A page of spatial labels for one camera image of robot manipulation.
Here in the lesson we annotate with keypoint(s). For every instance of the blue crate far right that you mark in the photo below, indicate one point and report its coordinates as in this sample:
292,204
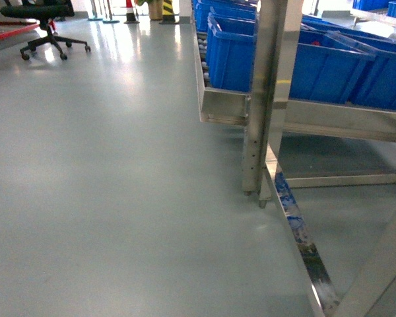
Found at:
376,85

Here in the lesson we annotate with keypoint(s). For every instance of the black office chair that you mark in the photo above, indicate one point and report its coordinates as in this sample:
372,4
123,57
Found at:
44,12

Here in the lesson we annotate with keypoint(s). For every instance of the red white traffic cone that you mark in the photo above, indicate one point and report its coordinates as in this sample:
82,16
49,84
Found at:
131,16

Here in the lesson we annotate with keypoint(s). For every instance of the blue plastic crate behind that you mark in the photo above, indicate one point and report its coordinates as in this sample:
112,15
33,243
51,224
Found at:
327,66

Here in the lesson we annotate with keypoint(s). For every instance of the stainless steel flow rack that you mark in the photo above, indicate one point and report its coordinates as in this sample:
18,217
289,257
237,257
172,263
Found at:
266,113

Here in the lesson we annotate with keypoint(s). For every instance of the large blue plastic crate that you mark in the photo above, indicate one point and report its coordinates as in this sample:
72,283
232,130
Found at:
230,52

